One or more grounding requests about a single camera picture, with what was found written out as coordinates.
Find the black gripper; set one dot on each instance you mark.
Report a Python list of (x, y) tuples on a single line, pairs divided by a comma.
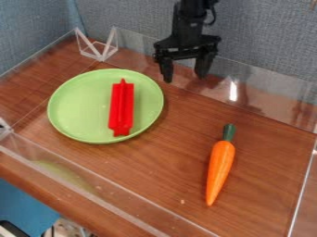
[(186, 43)]

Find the red star-shaped block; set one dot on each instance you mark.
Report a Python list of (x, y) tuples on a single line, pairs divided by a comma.
[(120, 115)]

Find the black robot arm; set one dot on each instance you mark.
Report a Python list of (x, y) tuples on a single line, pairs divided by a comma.
[(196, 9)]

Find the green plate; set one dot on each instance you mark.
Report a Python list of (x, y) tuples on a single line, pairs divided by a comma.
[(79, 105)]

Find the orange toy carrot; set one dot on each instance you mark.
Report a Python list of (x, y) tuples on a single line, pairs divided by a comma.
[(219, 165)]

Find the clear acrylic enclosure wall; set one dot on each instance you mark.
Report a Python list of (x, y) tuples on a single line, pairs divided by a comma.
[(140, 188)]

